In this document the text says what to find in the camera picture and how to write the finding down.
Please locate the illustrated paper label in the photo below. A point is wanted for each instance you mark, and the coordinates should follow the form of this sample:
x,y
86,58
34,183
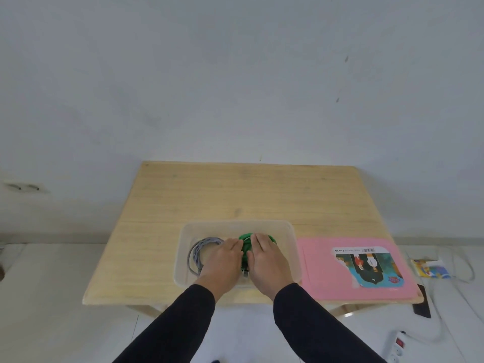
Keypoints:
x,y
372,268

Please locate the black phone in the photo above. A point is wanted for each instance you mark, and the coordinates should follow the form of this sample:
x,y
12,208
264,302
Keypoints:
x,y
422,304

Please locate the person's left fingers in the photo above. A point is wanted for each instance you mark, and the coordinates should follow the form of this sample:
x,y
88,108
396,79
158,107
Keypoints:
x,y
235,247

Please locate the pink plastic board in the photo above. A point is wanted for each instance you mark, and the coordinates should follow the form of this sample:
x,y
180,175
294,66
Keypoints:
x,y
317,268

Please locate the person's right fingers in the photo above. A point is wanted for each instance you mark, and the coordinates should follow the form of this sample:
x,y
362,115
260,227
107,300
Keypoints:
x,y
261,243

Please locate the person's right hand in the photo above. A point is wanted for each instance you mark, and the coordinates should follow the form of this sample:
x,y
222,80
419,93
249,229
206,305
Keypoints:
x,y
269,268

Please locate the clear plastic bin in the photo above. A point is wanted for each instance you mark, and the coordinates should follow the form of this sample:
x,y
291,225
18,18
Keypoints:
x,y
281,238

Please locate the person's left hand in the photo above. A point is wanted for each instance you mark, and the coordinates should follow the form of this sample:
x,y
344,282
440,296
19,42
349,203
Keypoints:
x,y
221,266

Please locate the wooden table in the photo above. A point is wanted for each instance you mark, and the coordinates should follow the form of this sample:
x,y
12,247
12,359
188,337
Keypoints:
x,y
242,196

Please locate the white power strip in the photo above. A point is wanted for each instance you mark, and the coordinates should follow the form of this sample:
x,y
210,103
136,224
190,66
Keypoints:
x,y
397,345

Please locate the person's left forearm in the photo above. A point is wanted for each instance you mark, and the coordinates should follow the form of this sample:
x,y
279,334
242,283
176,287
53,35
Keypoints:
x,y
177,325

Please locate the yellow and blue packet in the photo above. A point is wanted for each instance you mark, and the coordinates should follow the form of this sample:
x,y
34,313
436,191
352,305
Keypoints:
x,y
431,268

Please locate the person's right forearm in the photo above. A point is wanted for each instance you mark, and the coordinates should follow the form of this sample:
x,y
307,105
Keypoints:
x,y
314,328

